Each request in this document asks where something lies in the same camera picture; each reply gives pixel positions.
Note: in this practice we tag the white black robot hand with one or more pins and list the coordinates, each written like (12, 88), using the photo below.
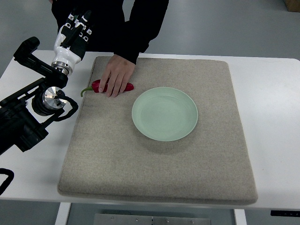
(71, 42)

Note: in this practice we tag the person's bare hand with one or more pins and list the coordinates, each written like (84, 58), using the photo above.
(116, 75)

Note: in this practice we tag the red chili pepper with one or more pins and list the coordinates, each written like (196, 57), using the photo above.
(95, 87)

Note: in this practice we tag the black sleeved forearm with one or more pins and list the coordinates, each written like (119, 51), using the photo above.
(144, 24)

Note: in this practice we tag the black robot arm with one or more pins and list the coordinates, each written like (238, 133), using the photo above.
(25, 114)

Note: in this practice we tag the light green plate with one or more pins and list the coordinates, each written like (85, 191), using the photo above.
(165, 114)

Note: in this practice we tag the person's black torso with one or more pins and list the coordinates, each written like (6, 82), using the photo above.
(107, 17)

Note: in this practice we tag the beige felt mat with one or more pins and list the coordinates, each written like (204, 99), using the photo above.
(109, 158)

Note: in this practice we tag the white table leg left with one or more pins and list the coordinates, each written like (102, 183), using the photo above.
(63, 213)

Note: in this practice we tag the white table leg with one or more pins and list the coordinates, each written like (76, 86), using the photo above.
(63, 213)
(240, 217)

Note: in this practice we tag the cardboard box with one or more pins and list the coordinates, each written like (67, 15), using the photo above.
(292, 5)

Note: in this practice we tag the white table leg right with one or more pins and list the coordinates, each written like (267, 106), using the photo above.
(240, 217)

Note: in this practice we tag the black table control panel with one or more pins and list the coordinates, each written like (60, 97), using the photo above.
(285, 213)

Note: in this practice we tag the grey metal base plate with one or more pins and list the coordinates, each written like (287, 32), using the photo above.
(118, 219)

